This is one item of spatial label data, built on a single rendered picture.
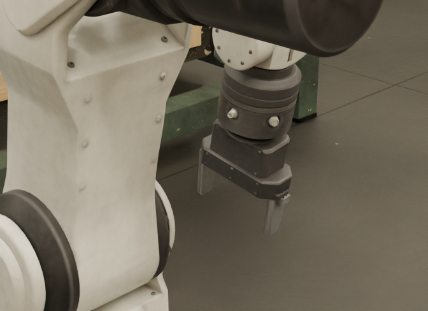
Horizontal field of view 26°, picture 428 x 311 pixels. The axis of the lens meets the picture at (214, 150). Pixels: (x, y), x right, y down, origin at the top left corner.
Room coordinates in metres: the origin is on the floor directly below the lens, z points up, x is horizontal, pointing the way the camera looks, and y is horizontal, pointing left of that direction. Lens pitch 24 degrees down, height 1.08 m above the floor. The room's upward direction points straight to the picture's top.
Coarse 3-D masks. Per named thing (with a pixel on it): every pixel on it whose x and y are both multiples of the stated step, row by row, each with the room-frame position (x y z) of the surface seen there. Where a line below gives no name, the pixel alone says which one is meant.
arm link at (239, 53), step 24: (216, 48) 0.96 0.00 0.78; (240, 48) 0.93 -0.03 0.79; (264, 48) 0.93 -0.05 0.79; (288, 48) 0.96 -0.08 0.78; (240, 72) 0.97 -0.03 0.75; (264, 72) 0.96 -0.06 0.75; (288, 72) 0.97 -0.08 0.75; (240, 96) 0.96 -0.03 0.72; (264, 96) 0.95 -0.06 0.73; (288, 96) 0.97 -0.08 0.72
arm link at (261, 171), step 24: (216, 120) 1.02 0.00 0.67; (240, 120) 0.97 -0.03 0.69; (264, 120) 0.96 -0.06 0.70; (288, 120) 0.98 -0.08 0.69; (216, 144) 1.02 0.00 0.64; (240, 144) 0.99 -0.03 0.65; (264, 144) 0.98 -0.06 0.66; (288, 144) 1.00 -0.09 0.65; (216, 168) 1.02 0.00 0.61; (240, 168) 0.99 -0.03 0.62; (264, 168) 0.97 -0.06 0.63; (288, 168) 1.00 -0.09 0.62; (264, 192) 0.97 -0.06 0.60; (288, 192) 0.99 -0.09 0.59
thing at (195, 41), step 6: (192, 30) 2.68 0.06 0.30; (198, 30) 2.69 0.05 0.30; (192, 36) 2.68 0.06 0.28; (198, 36) 2.69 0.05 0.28; (192, 42) 2.68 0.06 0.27; (198, 42) 2.69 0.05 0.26; (0, 72) 2.22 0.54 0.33; (0, 78) 2.22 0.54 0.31; (0, 84) 2.22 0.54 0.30; (0, 90) 2.22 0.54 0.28; (6, 90) 2.23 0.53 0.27; (0, 96) 2.21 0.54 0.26; (6, 96) 2.23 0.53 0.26
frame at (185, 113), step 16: (208, 32) 2.75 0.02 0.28; (192, 48) 2.71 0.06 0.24; (208, 48) 2.75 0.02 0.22; (304, 64) 2.70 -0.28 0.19; (304, 80) 2.70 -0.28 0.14; (176, 96) 2.44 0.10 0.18; (192, 96) 2.44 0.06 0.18; (208, 96) 2.44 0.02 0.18; (304, 96) 2.71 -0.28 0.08; (0, 112) 2.24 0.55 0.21; (176, 112) 2.34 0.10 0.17; (192, 112) 2.38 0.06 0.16; (208, 112) 2.42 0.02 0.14; (304, 112) 2.71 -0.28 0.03; (176, 128) 2.34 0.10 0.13; (192, 128) 2.38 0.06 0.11; (0, 160) 2.01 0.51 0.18; (0, 176) 1.95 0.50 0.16; (0, 192) 1.95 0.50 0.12
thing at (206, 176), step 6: (204, 168) 1.05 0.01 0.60; (198, 174) 1.06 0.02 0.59; (204, 174) 1.05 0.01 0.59; (210, 174) 1.06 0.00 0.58; (198, 180) 1.06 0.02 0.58; (204, 180) 1.06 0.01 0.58; (210, 180) 1.07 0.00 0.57; (198, 186) 1.06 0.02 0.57; (204, 186) 1.06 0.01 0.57; (210, 186) 1.07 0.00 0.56; (198, 192) 1.06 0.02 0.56; (204, 192) 1.06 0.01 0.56
